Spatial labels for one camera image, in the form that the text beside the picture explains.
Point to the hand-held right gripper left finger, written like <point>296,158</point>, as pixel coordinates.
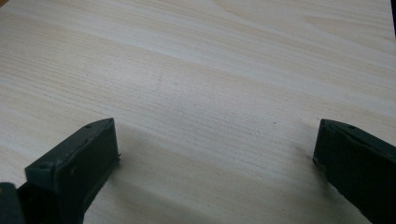
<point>77,168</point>

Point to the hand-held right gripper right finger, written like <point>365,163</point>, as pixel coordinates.
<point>358,165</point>

